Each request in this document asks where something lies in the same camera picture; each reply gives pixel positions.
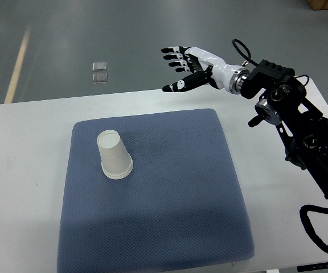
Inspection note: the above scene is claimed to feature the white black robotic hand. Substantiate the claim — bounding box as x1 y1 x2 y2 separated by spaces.
161 46 249 94

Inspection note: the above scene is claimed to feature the white paper cup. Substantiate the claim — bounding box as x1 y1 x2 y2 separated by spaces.
97 130 133 175
101 163 134 180

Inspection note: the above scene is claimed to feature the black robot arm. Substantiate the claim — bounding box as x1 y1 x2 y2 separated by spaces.
232 39 328 253

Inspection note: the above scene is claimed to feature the lower metal floor plate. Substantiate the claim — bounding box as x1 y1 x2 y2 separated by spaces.
92 72 108 84

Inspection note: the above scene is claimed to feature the metal floor plate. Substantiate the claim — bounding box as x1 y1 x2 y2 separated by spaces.
92 61 107 72
92 72 108 84

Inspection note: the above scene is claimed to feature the upper metal floor plate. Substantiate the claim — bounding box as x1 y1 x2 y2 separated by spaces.
92 61 107 72

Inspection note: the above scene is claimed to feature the wooden box corner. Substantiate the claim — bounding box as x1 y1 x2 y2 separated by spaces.
307 0 328 10

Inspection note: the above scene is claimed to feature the blue grey fabric cushion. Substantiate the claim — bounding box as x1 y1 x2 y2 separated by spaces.
57 109 255 272

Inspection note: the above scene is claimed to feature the black table control panel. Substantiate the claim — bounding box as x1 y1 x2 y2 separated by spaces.
297 262 328 272

